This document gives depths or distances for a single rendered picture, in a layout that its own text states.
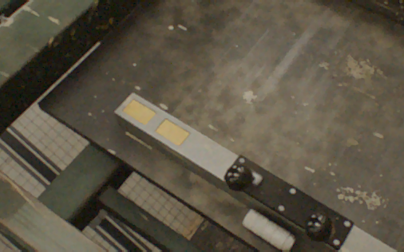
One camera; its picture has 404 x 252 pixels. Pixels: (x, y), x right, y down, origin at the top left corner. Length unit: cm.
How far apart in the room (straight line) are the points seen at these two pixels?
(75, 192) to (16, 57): 25
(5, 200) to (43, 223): 7
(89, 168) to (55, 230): 17
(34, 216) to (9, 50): 29
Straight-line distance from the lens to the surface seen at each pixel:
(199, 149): 79
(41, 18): 93
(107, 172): 87
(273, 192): 76
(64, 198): 87
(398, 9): 107
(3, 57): 89
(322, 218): 63
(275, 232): 76
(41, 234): 76
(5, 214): 79
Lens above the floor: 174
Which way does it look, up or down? 10 degrees down
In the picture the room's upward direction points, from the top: 46 degrees counter-clockwise
